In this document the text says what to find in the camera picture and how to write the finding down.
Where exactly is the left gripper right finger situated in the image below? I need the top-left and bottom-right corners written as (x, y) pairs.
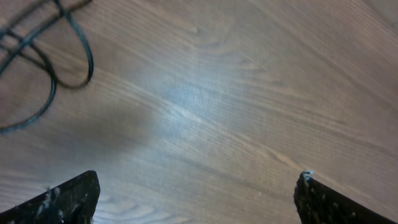
top-left (294, 170), bottom-right (397, 224)

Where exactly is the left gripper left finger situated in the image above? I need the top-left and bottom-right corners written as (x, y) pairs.
top-left (1, 170), bottom-right (100, 224)

